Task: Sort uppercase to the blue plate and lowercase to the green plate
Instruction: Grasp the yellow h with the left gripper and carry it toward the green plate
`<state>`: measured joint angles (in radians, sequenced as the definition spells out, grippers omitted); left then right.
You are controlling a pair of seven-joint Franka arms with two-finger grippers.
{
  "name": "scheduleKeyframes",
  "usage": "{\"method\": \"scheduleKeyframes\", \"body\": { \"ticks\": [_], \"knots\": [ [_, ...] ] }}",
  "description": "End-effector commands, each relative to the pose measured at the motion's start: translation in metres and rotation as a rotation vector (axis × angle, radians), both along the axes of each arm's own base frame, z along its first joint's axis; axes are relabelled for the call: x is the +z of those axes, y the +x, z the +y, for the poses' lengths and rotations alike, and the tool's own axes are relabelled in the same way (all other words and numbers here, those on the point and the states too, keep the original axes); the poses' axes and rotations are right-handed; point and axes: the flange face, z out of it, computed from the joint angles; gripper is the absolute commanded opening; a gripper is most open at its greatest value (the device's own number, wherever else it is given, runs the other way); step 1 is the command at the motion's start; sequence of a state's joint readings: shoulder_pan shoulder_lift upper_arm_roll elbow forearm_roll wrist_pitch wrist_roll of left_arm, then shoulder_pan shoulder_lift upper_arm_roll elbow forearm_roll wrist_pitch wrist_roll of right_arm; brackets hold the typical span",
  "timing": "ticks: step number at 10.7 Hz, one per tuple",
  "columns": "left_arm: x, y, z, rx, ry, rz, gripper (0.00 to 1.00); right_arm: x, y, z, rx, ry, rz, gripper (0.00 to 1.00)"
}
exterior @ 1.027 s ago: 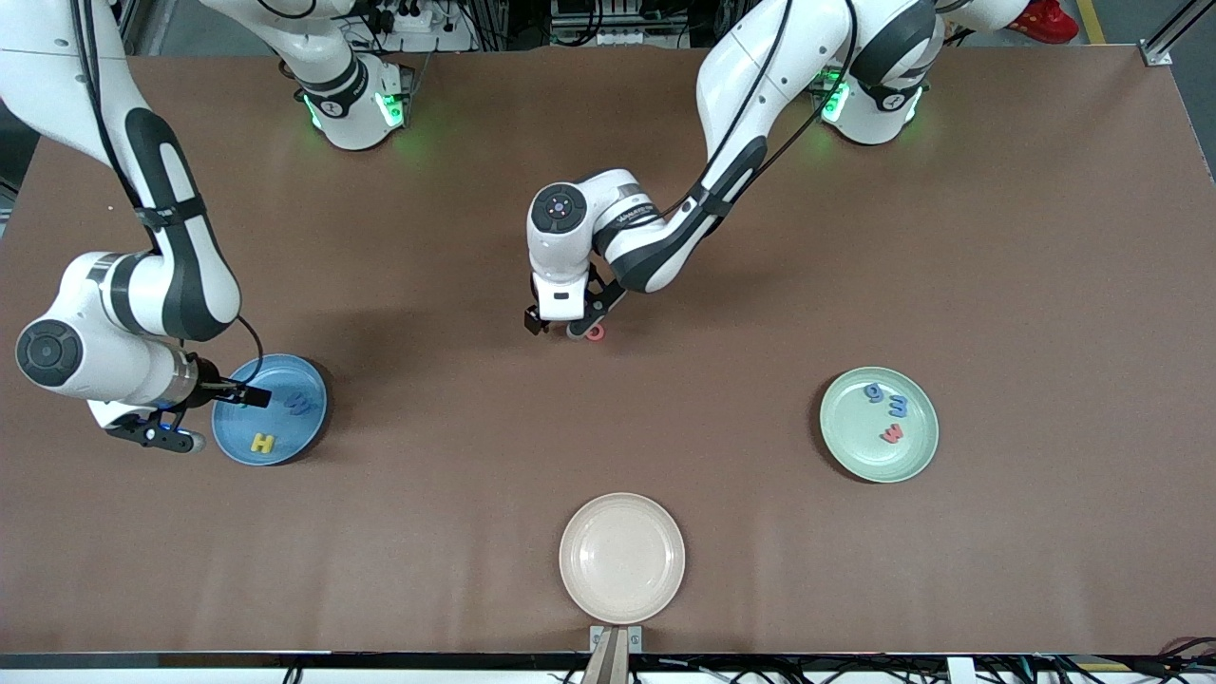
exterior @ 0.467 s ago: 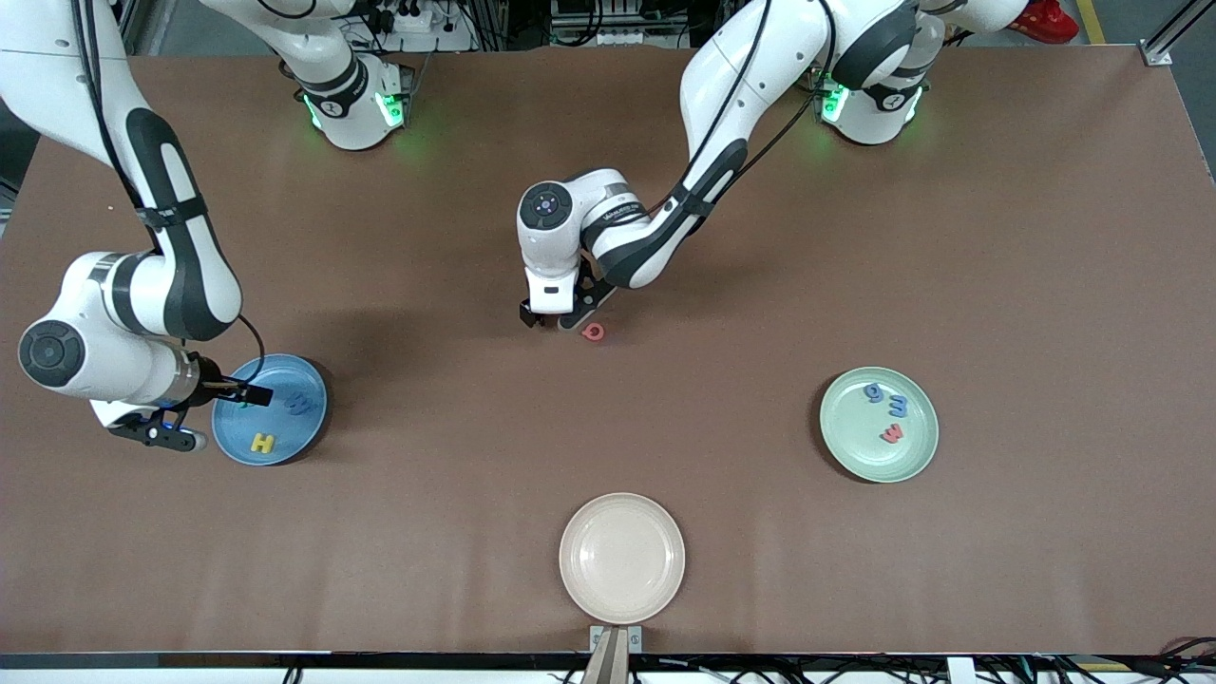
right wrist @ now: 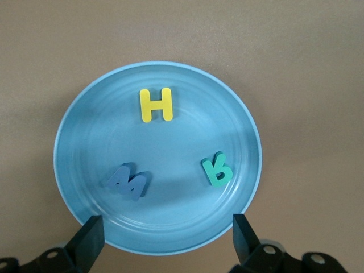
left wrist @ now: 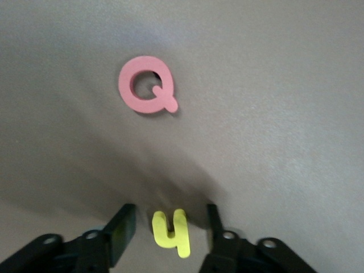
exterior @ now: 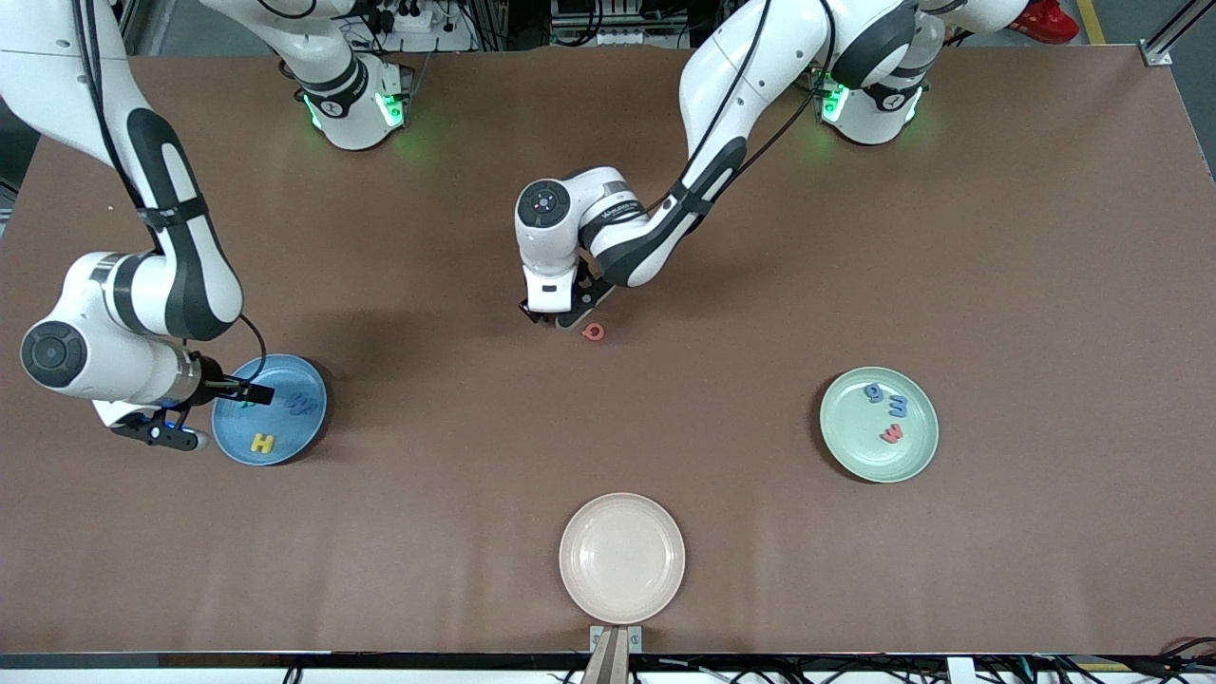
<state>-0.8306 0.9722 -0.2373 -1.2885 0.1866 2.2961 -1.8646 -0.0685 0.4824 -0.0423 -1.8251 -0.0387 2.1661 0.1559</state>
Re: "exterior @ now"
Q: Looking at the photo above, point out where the blue plate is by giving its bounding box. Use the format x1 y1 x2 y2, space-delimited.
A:
212 353 329 467

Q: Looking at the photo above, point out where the cream plate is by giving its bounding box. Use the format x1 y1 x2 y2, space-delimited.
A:
559 492 687 626

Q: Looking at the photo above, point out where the green plate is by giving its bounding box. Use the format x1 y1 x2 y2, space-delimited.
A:
819 366 941 485

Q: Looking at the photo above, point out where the brown table cover sheet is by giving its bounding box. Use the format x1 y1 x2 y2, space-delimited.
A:
0 43 1216 656

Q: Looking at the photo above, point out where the white power strip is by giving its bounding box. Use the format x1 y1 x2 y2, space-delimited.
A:
366 0 476 53
551 24 656 48

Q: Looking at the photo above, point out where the red object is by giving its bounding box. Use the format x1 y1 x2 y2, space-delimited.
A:
1007 0 1079 46

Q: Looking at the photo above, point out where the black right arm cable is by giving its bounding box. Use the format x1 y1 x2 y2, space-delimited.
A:
71 0 267 386

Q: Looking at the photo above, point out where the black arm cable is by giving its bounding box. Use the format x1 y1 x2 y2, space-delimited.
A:
71 0 267 386
665 0 837 205

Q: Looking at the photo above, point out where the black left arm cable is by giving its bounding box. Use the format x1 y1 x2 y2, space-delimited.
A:
665 0 837 205

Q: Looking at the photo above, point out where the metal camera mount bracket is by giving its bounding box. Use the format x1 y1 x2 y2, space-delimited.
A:
581 625 643 684

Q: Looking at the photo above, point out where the aluminium frame profile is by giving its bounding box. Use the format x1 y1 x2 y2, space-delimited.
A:
1145 0 1216 67

